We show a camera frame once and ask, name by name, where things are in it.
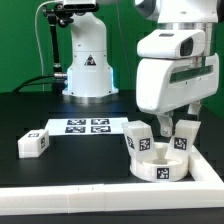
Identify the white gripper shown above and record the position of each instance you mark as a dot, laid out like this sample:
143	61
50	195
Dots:
155	94

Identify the white round stool seat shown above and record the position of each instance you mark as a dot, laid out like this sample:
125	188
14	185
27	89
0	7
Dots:
166	165

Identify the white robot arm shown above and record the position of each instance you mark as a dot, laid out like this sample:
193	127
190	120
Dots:
90	76

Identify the white marker sheet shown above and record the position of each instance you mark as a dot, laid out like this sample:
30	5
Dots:
85	126

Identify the white L-shaped fence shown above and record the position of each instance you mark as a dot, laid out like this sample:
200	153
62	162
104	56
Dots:
205	190

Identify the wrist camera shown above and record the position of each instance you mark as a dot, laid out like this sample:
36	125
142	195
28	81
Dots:
172	44

